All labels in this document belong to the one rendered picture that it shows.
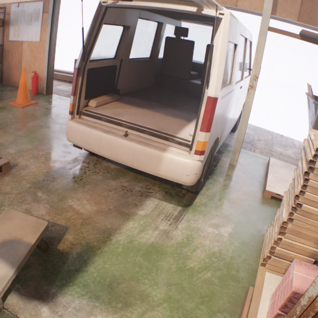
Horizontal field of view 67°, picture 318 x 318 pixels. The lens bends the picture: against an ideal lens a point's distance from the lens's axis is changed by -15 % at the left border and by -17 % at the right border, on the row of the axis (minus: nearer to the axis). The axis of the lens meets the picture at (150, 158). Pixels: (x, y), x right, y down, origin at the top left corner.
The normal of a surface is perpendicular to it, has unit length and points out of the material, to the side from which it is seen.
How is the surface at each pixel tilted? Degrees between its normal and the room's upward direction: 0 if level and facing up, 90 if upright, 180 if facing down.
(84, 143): 95
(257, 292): 0
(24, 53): 90
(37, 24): 90
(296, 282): 0
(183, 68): 93
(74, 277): 0
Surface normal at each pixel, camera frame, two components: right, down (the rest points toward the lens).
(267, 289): 0.15, -0.88
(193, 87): -0.43, 0.34
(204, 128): -0.10, 0.34
